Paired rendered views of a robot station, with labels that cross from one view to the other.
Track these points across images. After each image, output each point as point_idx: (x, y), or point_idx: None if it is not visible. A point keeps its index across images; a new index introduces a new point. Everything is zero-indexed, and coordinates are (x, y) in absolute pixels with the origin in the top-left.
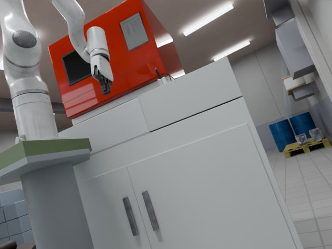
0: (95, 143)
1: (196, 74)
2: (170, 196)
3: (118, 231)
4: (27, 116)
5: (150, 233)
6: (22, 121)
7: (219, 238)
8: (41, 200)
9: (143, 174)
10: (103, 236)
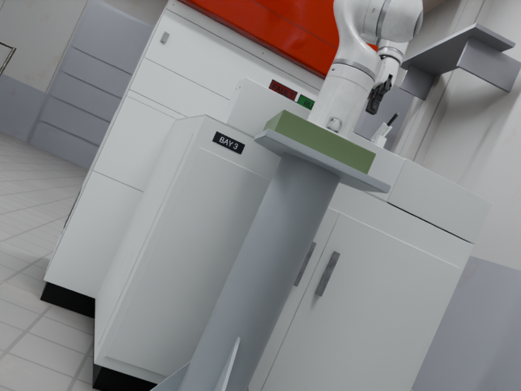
0: None
1: (463, 192)
2: (355, 275)
3: None
4: (357, 105)
5: (308, 293)
6: (350, 105)
7: (364, 340)
8: (316, 207)
9: (348, 235)
10: None
